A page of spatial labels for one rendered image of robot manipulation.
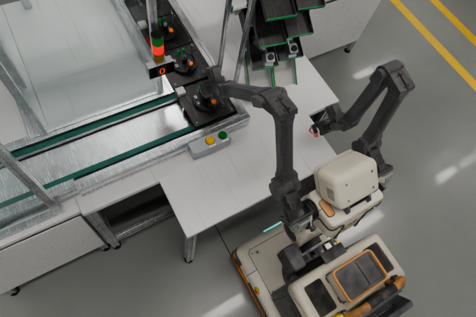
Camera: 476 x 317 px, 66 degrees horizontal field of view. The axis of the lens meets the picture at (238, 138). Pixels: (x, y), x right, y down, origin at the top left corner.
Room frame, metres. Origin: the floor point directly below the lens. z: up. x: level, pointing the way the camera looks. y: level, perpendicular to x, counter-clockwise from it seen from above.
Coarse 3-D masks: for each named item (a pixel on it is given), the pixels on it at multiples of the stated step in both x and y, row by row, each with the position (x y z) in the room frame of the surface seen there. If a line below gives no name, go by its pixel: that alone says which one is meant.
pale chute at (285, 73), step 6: (276, 54) 1.35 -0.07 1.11; (288, 60) 1.36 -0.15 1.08; (294, 60) 1.34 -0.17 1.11; (282, 66) 1.32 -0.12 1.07; (288, 66) 1.34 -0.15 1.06; (294, 66) 1.33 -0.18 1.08; (276, 72) 1.29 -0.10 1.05; (282, 72) 1.30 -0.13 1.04; (288, 72) 1.32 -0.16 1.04; (294, 72) 1.31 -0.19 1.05; (276, 78) 1.27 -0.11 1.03; (282, 78) 1.28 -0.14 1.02; (288, 78) 1.30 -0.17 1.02; (294, 78) 1.30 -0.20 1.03; (276, 84) 1.24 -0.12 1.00; (282, 84) 1.26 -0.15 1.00; (288, 84) 1.27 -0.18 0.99
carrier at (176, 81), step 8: (176, 48) 1.32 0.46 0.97; (184, 48) 1.34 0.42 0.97; (192, 48) 1.35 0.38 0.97; (176, 56) 1.25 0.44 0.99; (184, 56) 1.22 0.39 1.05; (192, 56) 1.28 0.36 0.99; (200, 56) 1.32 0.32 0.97; (176, 64) 1.19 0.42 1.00; (184, 64) 1.21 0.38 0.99; (200, 64) 1.26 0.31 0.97; (176, 72) 1.16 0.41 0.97; (184, 72) 1.16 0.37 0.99; (192, 72) 1.19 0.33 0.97; (200, 72) 1.21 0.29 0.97; (168, 80) 1.11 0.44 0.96; (176, 80) 1.12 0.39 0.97; (184, 80) 1.13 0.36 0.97; (192, 80) 1.14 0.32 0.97; (200, 80) 1.17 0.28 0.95
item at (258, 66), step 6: (240, 12) 1.33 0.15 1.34; (240, 18) 1.32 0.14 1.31; (252, 30) 1.30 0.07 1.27; (246, 48) 1.22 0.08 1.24; (252, 48) 1.23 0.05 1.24; (270, 48) 1.27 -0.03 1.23; (252, 54) 1.20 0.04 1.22; (258, 54) 1.21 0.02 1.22; (252, 60) 1.18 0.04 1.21; (258, 60) 1.19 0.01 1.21; (276, 60) 1.22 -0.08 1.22; (252, 66) 1.14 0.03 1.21; (258, 66) 1.17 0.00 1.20; (276, 66) 1.19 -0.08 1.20
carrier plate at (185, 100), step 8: (184, 88) 1.08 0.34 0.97; (192, 88) 1.09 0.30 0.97; (184, 96) 1.03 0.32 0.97; (192, 96) 1.04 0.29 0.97; (184, 104) 0.99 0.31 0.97; (192, 104) 1.00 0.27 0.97; (232, 104) 1.07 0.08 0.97; (192, 112) 0.95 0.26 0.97; (200, 112) 0.97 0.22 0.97; (208, 112) 0.98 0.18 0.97; (216, 112) 0.99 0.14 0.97; (224, 112) 1.01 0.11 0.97; (232, 112) 1.02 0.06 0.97; (192, 120) 0.91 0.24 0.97; (200, 120) 0.92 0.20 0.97; (208, 120) 0.93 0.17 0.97
